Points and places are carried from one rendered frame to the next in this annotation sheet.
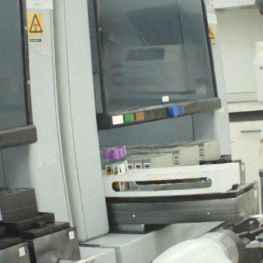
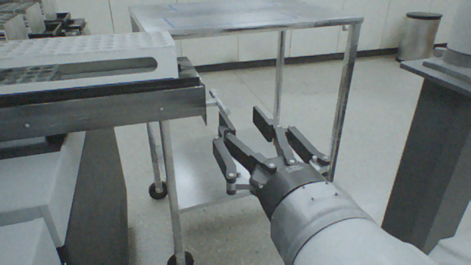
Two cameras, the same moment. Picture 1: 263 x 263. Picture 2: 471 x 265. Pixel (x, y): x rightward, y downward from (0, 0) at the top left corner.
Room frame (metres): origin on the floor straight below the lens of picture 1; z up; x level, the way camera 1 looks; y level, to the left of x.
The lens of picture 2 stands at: (1.06, 0.10, 0.98)
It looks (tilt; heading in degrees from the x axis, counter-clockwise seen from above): 29 degrees down; 313
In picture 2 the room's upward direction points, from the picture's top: straight up
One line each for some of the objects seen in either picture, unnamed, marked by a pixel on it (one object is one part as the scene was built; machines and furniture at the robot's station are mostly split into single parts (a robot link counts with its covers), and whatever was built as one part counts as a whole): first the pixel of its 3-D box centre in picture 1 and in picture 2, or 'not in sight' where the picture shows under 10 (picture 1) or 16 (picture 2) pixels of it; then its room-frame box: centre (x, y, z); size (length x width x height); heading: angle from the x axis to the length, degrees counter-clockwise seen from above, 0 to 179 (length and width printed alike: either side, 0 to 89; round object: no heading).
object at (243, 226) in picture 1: (242, 228); (227, 128); (1.37, -0.21, 0.75); 0.07 x 0.01 x 0.03; 150
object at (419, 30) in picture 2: not in sight; (418, 38); (1.94, -3.46, 0.23); 0.38 x 0.31 x 0.46; 150
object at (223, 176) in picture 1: (171, 184); (72, 65); (1.56, -0.08, 0.83); 0.30 x 0.10 x 0.06; 60
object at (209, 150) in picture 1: (209, 151); (45, 9); (2.01, -0.22, 0.85); 0.12 x 0.02 x 0.06; 148
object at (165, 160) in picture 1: (158, 168); (12, 36); (1.75, -0.06, 0.85); 0.12 x 0.02 x 0.06; 150
